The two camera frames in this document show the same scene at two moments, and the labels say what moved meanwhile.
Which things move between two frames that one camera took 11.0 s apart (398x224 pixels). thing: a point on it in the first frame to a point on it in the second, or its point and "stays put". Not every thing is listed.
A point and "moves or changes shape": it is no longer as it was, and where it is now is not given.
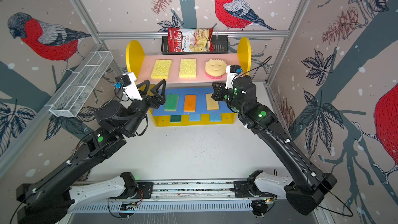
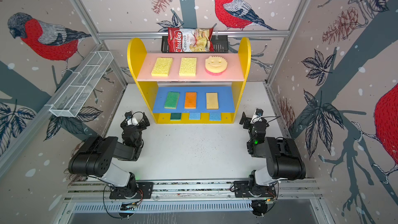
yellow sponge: x=161 y=69 stays put
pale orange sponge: x=211 y=105 stays put
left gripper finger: x=143 y=93 to x=123 y=124
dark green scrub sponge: x=175 y=119 stays put
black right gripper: x=218 y=94 to x=247 y=122
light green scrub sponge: x=171 y=102 stays put
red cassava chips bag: x=190 y=40 stays put
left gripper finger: x=160 y=98 to x=144 y=123
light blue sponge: x=195 y=117 stays put
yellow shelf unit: x=189 y=78 stays put
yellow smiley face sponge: x=215 y=68 moves or changes shape
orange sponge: x=189 y=104 moves or changes shape
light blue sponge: x=215 y=117 stays put
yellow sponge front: x=187 y=69 stays put
